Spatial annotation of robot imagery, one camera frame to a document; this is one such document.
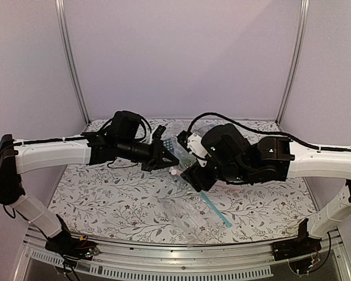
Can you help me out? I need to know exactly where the clear blue zipper bag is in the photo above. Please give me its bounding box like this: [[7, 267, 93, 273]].
[[156, 190, 232, 246]]

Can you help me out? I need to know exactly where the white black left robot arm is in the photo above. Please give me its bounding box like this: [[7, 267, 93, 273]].
[[0, 111, 179, 260]]

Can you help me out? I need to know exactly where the clear pink zipper bag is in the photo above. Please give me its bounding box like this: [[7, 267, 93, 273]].
[[158, 118, 278, 184]]

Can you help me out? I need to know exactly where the right aluminium frame post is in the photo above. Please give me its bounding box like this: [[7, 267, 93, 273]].
[[276, 0, 310, 126]]

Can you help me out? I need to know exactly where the left aluminium frame post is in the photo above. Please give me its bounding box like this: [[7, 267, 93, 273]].
[[55, 0, 91, 125]]

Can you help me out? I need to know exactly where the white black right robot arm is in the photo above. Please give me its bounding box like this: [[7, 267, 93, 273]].
[[177, 118, 351, 261]]

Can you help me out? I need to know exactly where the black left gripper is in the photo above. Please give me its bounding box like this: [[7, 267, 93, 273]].
[[117, 138, 180, 172]]

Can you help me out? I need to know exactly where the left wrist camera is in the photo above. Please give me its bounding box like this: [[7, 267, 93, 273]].
[[152, 125, 166, 140]]

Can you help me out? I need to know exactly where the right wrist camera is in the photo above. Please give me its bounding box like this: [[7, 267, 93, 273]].
[[177, 131, 209, 160]]

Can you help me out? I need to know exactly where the front aluminium rail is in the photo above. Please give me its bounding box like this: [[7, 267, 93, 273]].
[[15, 229, 351, 280]]

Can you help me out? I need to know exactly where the floral patterned table mat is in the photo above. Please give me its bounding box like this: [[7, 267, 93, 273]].
[[43, 118, 321, 244]]

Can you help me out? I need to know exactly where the aluminium frame post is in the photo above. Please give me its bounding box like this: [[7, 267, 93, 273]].
[[55, 0, 91, 125], [276, 0, 310, 126]]

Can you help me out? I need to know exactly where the small circuit board with wires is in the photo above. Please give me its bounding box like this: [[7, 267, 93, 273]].
[[75, 235, 100, 260]]

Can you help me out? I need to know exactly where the light blue plastic basket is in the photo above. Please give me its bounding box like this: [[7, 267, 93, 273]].
[[163, 137, 178, 153]]

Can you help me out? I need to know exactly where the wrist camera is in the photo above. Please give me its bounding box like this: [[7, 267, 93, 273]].
[[152, 125, 166, 140], [177, 131, 209, 160]]

